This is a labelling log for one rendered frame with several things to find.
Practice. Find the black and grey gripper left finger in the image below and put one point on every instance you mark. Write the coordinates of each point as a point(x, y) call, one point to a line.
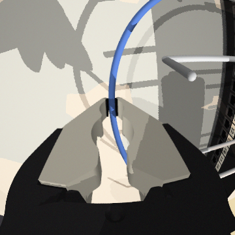
point(68, 159)

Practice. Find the black metal rack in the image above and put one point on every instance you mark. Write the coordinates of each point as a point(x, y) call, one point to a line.
point(221, 146)

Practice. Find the blue network cable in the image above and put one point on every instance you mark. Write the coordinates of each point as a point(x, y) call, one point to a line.
point(114, 70)

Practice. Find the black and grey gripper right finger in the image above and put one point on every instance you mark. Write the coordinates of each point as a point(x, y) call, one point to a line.
point(158, 155)

